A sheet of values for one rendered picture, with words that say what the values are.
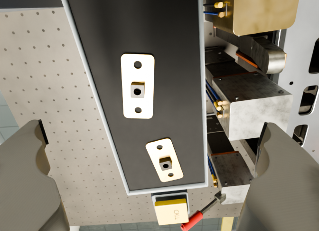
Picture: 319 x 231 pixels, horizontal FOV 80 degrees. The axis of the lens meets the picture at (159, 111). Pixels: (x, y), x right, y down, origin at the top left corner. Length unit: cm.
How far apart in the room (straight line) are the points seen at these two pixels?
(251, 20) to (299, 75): 21
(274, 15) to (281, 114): 15
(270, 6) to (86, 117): 71
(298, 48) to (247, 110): 19
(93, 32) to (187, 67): 11
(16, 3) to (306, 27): 56
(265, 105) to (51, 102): 75
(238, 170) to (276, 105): 27
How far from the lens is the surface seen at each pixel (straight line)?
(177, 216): 42
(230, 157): 62
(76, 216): 135
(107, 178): 105
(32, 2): 56
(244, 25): 33
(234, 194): 57
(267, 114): 37
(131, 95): 23
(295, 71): 50
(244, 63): 71
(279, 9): 35
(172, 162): 31
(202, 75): 24
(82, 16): 24
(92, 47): 24
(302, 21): 47
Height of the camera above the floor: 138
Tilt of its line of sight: 61 degrees down
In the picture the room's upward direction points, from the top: 178 degrees clockwise
